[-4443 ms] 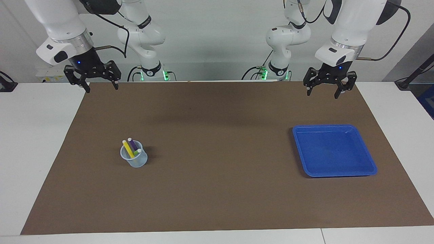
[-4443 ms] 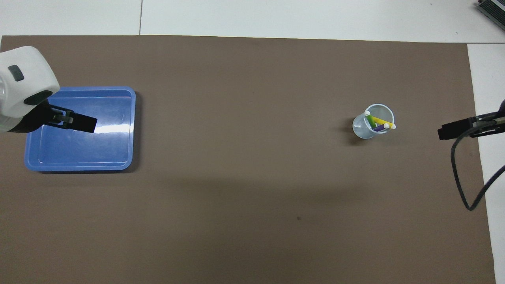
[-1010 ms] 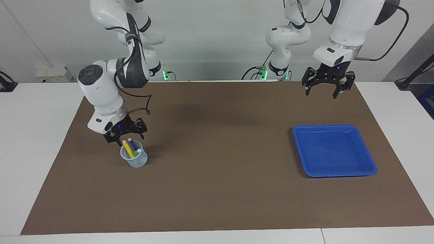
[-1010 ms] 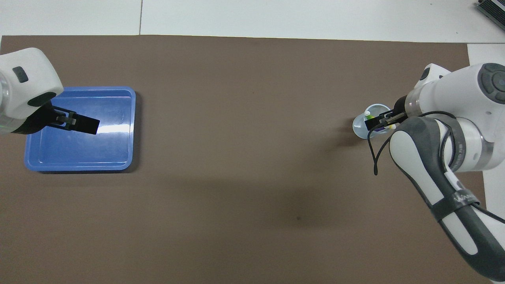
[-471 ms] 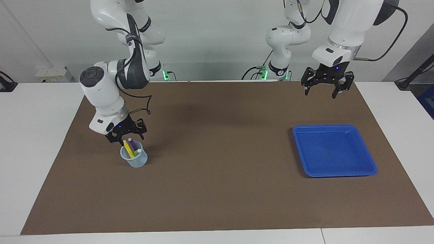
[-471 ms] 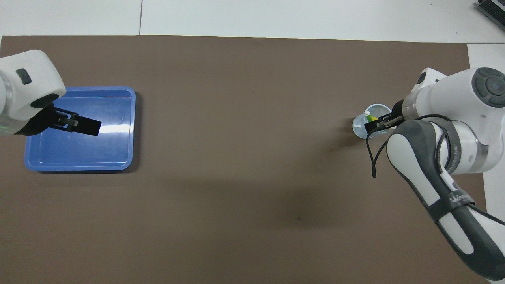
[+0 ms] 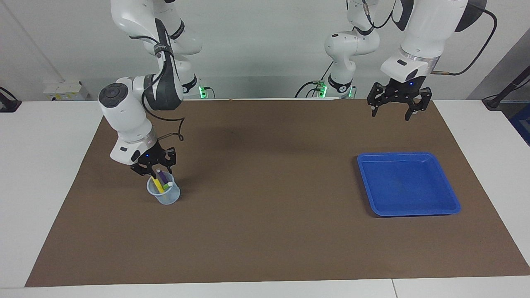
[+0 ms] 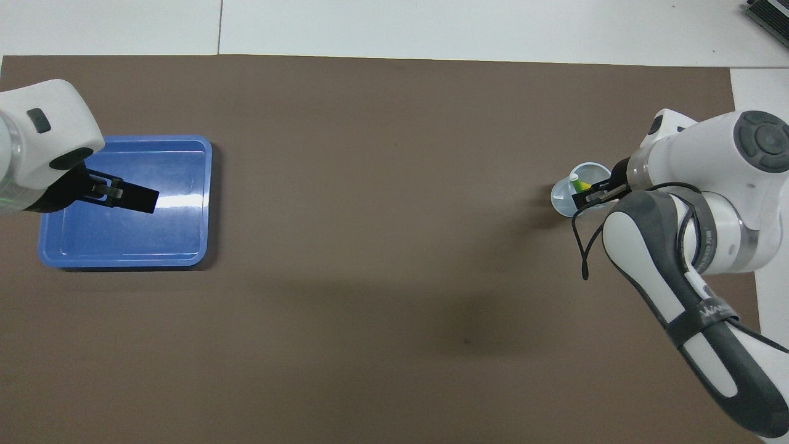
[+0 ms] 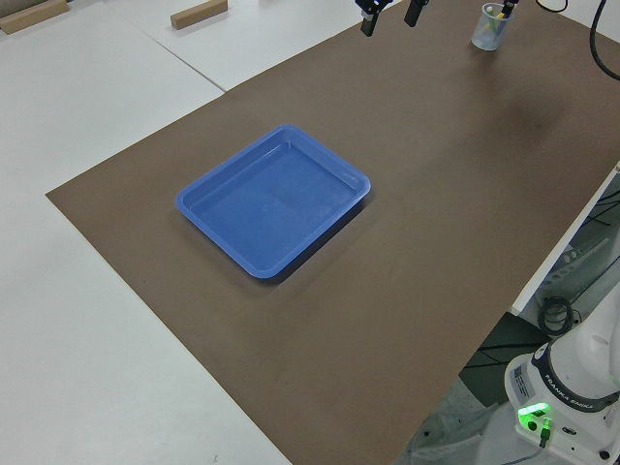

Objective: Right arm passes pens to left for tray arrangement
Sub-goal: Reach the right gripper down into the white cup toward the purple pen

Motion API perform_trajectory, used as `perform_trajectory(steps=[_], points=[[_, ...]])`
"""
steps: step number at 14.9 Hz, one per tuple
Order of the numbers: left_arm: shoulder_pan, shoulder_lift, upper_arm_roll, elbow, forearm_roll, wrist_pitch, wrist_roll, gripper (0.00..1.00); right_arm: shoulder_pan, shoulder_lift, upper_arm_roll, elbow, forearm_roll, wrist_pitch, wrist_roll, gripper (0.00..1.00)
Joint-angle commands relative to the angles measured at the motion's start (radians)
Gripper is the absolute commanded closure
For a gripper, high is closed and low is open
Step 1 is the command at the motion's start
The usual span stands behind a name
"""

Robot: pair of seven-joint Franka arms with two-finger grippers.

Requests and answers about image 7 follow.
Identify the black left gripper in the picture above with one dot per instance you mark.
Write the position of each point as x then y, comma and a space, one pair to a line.
403, 89

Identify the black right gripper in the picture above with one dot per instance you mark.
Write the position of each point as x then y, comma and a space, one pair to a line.
152, 157

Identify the blue plastic tray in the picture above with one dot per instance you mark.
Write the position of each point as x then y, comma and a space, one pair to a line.
408, 186

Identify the clear plastic cup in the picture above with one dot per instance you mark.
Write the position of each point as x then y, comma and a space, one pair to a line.
169, 198

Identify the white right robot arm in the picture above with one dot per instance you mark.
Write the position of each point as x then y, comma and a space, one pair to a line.
124, 111

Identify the green pen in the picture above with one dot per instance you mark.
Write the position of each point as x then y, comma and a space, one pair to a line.
167, 186

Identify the blue box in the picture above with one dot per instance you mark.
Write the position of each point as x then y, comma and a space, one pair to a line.
522, 124

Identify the yellow pen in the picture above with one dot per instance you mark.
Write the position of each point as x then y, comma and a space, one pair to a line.
157, 184

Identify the purple pen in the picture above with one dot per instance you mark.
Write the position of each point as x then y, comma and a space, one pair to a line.
162, 178

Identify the brown table mat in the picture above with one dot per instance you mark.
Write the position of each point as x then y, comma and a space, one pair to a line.
265, 231

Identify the white power strip box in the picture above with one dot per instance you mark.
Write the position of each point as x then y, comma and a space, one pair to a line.
62, 91

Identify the black stand with pole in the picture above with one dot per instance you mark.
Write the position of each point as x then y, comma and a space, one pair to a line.
495, 101

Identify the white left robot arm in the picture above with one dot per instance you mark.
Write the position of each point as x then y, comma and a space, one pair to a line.
426, 25

